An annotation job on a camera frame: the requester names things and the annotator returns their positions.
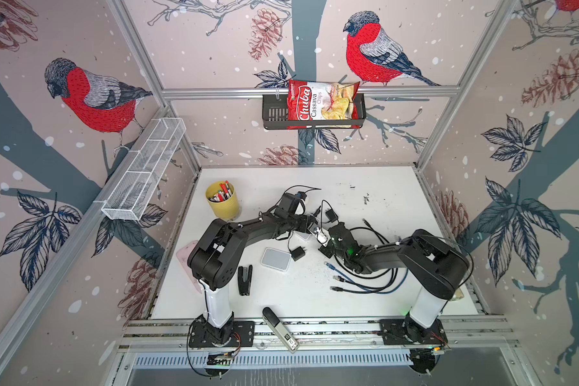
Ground black power adapter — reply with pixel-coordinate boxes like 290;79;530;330
310;199;339;235
287;232;306;262

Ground white network switch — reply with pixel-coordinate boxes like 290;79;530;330
261;248;292;272
295;232;315;242

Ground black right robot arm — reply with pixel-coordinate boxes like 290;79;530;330
317;222;474;344

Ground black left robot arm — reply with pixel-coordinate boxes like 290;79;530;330
188;189;316;343

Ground black stapler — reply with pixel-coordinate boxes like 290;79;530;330
237;265;253;297

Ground yellow cup with pens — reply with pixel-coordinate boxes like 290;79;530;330
205;180;241;221

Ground black grey remote device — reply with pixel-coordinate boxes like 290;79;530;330
262;307;299;354

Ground red cassava chips bag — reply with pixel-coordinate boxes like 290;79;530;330
288;80;360;119

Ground blue ethernet cable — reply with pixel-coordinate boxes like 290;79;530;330
324;261;410;296

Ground black ethernet cable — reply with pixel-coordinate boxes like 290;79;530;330
324;219;409;294

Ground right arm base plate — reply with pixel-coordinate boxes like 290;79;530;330
379;318;448;346

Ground black wall basket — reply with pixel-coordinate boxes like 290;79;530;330
262;93;366;130

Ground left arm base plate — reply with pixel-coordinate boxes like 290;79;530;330
188;315;255;348

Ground white wire mesh shelf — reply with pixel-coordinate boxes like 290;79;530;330
101;117;186;221

